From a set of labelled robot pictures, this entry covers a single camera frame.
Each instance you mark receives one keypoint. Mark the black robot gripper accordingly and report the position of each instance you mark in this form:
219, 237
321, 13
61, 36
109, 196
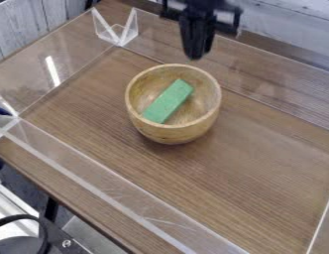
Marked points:
211, 14

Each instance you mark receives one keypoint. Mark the green rectangular block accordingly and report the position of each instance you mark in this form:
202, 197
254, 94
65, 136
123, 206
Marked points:
167, 102

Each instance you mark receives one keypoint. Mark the brown wooden bowl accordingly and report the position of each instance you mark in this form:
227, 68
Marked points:
195, 116

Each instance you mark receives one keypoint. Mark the blue object at edge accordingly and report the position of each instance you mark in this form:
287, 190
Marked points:
5, 112

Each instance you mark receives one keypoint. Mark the black metal table leg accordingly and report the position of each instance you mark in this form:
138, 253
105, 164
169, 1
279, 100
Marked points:
51, 209

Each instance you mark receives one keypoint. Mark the clear acrylic corner bracket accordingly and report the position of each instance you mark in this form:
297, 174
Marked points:
115, 34

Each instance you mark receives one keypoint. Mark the clear acrylic tray wall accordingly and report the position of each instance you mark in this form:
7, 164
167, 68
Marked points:
242, 191

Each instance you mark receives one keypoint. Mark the grey metal bracket with screw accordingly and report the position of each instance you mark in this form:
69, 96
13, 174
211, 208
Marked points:
61, 242

